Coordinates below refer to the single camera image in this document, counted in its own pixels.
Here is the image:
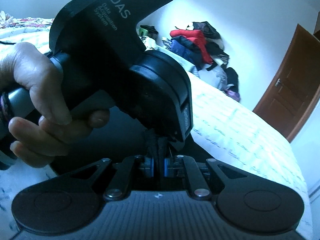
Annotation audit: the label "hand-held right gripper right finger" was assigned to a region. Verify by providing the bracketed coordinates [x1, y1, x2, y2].
[164, 155, 241, 201]

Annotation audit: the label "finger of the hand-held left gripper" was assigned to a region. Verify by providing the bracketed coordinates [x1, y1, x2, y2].
[166, 136, 186, 153]

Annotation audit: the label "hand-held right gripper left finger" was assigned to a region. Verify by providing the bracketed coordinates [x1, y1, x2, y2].
[67, 155, 155, 202]

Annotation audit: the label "black pants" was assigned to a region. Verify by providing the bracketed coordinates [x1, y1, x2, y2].
[50, 106, 209, 190]

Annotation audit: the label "person's left hand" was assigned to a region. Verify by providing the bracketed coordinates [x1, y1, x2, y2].
[0, 42, 111, 168]

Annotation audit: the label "black cloth on stool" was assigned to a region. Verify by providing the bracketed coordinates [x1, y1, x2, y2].
[140, 25, 159, 36]

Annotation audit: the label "white script-print bed sheet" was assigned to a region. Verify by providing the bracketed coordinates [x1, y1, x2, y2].
[0, 25, 313, 240]

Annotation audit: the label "dark blue jacket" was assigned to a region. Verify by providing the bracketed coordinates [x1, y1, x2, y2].
[171, 39, 204, 71]

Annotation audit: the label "purple cloth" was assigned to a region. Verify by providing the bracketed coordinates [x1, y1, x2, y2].
[226, 89, 241, 103]

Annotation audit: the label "white plastic bag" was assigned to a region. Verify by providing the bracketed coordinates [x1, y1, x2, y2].
[212, 64, 229, 91]

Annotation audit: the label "red jacket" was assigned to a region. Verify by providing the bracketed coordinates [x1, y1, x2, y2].
[170, 29, 214, 64]

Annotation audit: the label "black bag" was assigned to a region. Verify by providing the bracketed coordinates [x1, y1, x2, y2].
[224, 67, 240, 93]

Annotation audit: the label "floral blanket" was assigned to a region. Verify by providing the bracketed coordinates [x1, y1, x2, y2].
[0, 10, 56, 29]

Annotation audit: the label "pile of dark clothes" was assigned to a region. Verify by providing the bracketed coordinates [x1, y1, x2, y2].
[192, 21, 230, 58]

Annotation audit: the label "brown wooden door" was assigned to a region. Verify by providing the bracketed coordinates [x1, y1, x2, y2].
[252, 24, 320, 143]

